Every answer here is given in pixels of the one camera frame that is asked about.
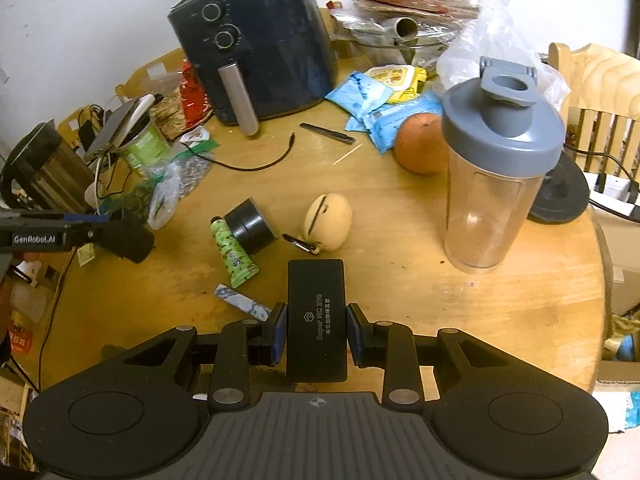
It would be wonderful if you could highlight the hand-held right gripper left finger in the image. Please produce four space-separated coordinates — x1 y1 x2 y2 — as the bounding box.
107 303 290 411

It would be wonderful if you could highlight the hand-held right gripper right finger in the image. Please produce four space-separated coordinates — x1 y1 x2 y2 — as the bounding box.
345 303 506 406

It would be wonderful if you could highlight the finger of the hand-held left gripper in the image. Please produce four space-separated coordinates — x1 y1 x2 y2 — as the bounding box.
64 209 126 250

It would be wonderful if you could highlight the black rectangular box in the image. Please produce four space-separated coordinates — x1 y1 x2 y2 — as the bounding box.
285 258 349 384

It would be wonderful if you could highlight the green printed tube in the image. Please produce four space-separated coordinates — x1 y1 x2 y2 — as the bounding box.
209 215 260 289

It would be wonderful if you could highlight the yellow earbud case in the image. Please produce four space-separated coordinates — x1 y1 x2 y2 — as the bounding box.
282 192 354 257

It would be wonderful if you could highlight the grey marbled bar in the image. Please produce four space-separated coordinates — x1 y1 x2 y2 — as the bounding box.
213 283 274 322

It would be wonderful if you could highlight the bag of green discs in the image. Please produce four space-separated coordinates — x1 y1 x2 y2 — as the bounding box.
102 179 157 222

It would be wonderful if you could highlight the frosted white cup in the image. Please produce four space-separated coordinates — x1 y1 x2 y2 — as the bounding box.
9 282 49 324

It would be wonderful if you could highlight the steel electric kettle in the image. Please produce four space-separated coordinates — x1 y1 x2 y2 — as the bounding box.
2 119 99 217

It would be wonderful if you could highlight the black power adapter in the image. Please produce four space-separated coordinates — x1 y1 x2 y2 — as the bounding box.
74 104 109 152

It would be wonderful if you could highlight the green can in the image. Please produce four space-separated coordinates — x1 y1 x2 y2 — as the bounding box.
119 114 174 179

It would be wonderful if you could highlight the black round tin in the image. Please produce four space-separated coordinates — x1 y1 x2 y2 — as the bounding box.
223 198 279 256

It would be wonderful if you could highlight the grey smartphone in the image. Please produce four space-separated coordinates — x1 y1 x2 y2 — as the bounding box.
82 93 154 159

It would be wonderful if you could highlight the plastic bag of seeds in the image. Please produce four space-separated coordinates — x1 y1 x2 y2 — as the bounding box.
147 140 222 231

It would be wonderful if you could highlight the bag of oats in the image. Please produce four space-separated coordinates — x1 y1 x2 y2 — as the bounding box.
149 90 189 139

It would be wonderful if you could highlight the white foil seal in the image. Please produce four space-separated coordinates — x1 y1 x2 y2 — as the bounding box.
177 127 212 148

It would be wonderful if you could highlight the flat brown cardboard sheet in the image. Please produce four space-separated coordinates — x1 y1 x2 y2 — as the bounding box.
114 47 189 107

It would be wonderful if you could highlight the red snack bag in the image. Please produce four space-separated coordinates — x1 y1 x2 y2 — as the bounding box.
179 58 214 127

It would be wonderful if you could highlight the wooden toothpick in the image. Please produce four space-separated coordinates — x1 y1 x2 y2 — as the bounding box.
333 143 364 165

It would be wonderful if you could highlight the orange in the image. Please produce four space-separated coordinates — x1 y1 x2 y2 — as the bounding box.
393 113 449 176

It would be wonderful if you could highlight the black pen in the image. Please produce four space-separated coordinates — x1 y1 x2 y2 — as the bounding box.
299 122 357 144

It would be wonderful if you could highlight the clear shaker bottle grey lid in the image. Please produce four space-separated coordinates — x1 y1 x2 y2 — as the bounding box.
440 55 566 275

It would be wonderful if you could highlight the light blue wipes packet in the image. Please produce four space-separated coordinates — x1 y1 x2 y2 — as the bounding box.
324 70 394 121
345 90 446 155

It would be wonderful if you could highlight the black round base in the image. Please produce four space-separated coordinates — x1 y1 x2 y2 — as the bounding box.
527 149 591 225

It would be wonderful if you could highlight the yellow wipes packet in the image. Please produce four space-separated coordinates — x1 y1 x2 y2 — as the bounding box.
363 63 429 105

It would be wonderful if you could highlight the dark blue air fryer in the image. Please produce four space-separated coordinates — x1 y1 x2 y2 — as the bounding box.
167 0 337 137

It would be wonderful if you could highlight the metal tube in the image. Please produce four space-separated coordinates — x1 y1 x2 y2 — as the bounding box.
389 15 422 42

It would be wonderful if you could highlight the clear plastic bag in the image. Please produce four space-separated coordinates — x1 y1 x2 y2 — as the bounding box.
437 0 571 112

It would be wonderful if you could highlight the wooden chair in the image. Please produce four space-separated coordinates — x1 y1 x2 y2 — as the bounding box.
547 42 640 187

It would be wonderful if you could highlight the white charging cable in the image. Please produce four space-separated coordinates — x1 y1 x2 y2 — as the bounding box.
91 152 114 212

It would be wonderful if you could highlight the long black floor cable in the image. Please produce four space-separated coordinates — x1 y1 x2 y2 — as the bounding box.
10 247 82 394

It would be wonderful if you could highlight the thin black cable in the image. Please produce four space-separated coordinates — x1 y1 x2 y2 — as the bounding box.
179 132 296 172

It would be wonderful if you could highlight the black power cable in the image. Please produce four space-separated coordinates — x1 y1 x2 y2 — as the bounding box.
562 142 640 197

